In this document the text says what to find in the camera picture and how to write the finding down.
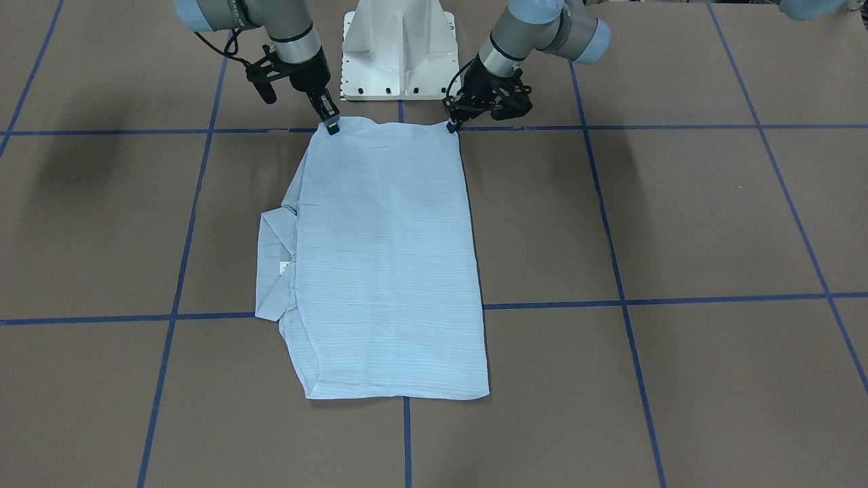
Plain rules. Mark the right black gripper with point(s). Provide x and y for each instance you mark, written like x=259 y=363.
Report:
x=309 y=76

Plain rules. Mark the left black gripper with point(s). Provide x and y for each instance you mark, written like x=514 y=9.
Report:
x=479 y=84

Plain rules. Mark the light blue button shirt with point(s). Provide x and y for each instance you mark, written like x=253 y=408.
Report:
x=368 y=267

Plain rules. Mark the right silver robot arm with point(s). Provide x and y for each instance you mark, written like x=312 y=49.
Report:
x=295 y=51

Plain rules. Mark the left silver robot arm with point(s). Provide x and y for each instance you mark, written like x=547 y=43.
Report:
x=565 y=29

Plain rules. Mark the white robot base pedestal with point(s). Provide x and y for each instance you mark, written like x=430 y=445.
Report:
x=398 y=50

